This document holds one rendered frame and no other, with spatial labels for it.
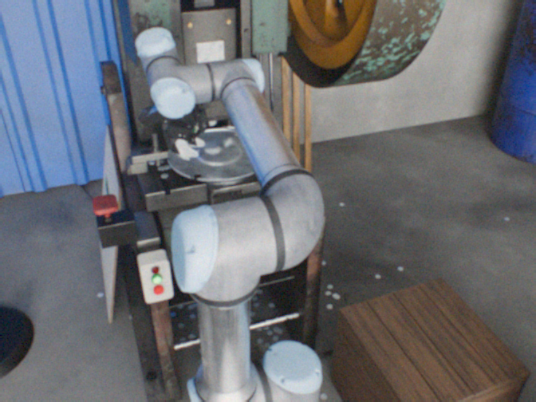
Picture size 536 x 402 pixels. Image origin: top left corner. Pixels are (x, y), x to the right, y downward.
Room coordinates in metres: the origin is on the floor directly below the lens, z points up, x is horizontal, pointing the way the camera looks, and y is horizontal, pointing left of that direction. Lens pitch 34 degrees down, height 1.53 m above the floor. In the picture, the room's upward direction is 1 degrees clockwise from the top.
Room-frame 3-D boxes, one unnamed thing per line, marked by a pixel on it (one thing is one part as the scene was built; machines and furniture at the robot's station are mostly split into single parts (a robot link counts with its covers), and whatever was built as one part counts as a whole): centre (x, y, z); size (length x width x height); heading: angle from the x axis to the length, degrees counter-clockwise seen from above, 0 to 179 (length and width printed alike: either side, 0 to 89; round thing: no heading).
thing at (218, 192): (1.26, 0.14, 0.72); 0.25 x 0.14 x 0.14; 20
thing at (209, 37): (1.39, 0.18, 1.04); 0.17 x 0.15 x 0.30; 20
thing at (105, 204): (1.09, 0.43, 0.72); 0.07 x 0.06 x 0.08; 20
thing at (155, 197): (1.43, 0.20, 0.68); 0.45 x 0.30 x 0.06; 110
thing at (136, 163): (1.37, 0.36, 0.76); 0.17 x 0.06 x 0.10; 110
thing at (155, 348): (1.46, 0.50, 0.45); 0.92 x 0.12 x 0.90; 20
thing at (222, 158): (1.31, 0.15, 0.78); 0.29 x 0.29 x 0.01
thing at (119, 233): (1.10, 0.41, 0.62); 0.10 x 0.06 x 0.20; 110
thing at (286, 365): (0.68, -0.04, 0.62); 0.13 x 0.12 x 0.14; 110
